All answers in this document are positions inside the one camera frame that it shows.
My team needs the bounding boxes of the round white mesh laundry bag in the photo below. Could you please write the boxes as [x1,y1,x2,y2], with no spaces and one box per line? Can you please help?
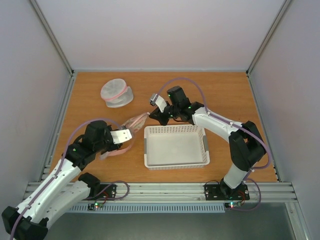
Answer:
[100,78,134,108]

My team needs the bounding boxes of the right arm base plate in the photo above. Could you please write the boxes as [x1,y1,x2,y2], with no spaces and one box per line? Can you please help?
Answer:
[203,182,250,201]

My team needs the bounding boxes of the floral bra laundry bag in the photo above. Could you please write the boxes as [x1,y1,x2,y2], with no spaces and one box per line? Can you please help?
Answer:
[99,112,150,160]

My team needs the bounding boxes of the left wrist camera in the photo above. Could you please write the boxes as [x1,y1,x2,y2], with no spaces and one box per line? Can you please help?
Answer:
[110,126,133,144]

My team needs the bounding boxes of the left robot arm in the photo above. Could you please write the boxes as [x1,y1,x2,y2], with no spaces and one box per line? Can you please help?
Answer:
[1,118,133,240]

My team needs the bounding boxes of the grey slotted cable duct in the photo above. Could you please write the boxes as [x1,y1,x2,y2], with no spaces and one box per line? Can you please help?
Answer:
[67,203,225,214]

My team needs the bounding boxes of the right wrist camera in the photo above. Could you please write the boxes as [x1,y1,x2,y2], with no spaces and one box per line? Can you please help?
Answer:
[149,93,168,113]

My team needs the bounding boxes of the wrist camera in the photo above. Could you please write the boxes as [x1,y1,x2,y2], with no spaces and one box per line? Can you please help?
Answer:
[149,93,168,113]
[110,126,133,144]

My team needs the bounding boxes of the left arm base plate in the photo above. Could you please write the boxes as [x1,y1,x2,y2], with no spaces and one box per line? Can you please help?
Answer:
[82,183,117,201]

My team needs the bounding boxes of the aluminium front rail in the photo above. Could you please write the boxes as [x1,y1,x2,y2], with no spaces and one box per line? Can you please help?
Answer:
[22,181,298,203]

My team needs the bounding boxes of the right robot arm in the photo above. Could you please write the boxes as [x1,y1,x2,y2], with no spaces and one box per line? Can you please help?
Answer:
[149,86,267,199]

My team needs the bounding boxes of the white plastic basket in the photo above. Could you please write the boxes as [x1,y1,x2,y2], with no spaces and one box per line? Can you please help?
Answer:
[144,124,210,170]

